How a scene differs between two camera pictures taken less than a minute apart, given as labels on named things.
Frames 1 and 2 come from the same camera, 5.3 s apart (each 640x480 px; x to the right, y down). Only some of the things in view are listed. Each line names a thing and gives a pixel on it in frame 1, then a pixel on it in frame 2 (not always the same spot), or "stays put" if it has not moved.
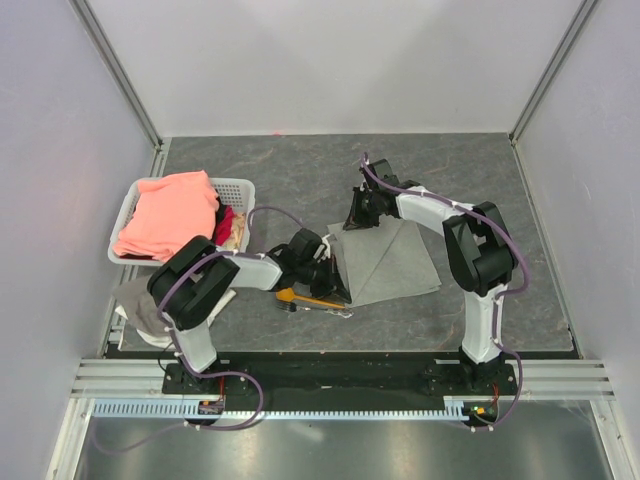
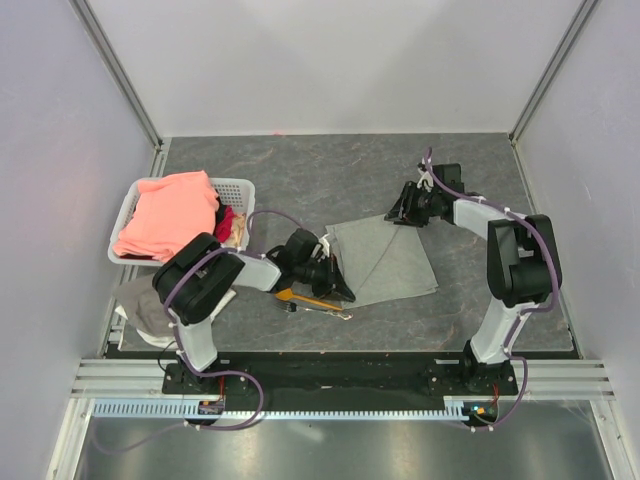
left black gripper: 331,279 stays put
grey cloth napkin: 383,262 stays put
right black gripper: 356,220 -> 403,208
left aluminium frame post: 116,68 stays put
